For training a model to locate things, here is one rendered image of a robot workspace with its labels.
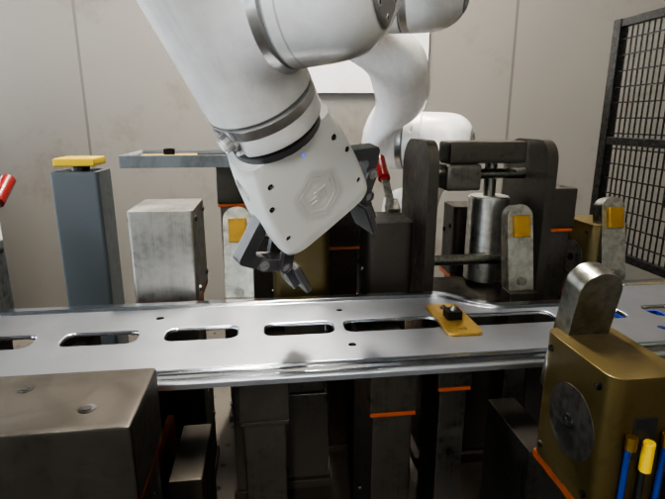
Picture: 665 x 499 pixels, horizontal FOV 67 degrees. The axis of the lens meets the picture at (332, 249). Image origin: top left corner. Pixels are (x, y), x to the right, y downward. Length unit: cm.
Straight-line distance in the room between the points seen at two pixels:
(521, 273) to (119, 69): 271
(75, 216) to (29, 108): 249
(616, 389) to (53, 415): 38
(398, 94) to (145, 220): 46
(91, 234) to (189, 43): 57
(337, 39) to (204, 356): 32
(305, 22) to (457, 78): 281
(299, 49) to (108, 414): 26
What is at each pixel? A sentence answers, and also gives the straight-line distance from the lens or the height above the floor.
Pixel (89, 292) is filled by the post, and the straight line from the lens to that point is 89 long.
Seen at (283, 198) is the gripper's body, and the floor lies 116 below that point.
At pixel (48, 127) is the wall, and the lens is 330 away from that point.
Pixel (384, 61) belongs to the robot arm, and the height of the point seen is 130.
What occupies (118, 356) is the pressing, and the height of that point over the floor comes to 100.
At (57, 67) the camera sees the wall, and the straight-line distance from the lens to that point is 327.
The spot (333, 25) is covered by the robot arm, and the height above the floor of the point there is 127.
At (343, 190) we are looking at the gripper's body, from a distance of 44.
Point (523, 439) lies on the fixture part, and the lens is 63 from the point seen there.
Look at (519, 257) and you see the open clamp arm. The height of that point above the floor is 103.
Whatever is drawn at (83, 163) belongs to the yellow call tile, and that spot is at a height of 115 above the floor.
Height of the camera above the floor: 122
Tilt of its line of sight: 15 degrees down
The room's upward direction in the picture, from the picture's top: straight up
